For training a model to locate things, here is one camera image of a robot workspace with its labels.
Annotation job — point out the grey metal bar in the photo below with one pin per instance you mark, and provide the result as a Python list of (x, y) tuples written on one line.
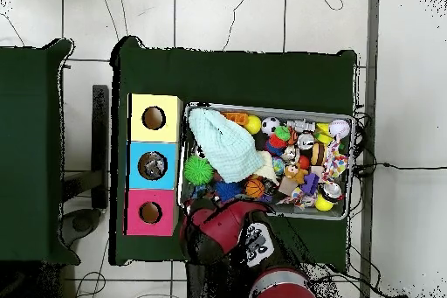
[(373, 32)]

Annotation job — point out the wooden box with three holes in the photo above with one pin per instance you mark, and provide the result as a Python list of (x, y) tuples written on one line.
[(138, 135)]

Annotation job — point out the green spiky rubber ball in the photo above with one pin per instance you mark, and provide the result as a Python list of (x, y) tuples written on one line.
[(198, 170)]

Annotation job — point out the mint green waffle cloth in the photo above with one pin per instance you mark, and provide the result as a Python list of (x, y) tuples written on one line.
[(227, 151)]

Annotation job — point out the white baseball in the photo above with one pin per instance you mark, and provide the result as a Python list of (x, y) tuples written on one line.
[(339, 128)]

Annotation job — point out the orange plastic brick toy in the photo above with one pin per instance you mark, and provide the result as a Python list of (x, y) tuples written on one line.
[(237, 118)]

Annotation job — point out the brown plush monkey toy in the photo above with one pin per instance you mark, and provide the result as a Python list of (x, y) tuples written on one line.
[(297, 174)]

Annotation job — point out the clear blue plastic packet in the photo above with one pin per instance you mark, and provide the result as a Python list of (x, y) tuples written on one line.
[(153, 170)]

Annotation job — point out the green spiky creature toy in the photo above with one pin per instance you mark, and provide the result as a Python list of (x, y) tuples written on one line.
[(282, 133)]

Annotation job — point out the black upright panel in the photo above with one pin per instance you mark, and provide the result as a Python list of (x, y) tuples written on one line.
[(100, 137)]

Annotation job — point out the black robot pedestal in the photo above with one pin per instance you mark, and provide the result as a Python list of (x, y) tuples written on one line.
[(195, 285)]

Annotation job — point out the dark grey round base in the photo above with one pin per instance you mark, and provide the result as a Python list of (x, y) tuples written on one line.
[(82, 224)]

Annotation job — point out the dark green tablecloth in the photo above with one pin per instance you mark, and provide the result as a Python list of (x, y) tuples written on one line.
[(227, 77), (28, 172)]

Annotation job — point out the small soccer ball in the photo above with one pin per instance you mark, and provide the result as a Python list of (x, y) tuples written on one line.
[(270, 126)]

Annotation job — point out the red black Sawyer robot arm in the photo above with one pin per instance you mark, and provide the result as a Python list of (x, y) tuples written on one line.
[(223, 228)]

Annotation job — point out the small orange basketball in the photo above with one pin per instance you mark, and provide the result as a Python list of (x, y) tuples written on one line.
[(255, 189)]

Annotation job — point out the yellow plastic ball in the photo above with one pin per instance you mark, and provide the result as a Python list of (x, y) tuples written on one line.
[(253, 125)]

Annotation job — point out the blue spiky rubber ball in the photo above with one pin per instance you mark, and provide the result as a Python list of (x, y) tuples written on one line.
[(228, 190)]

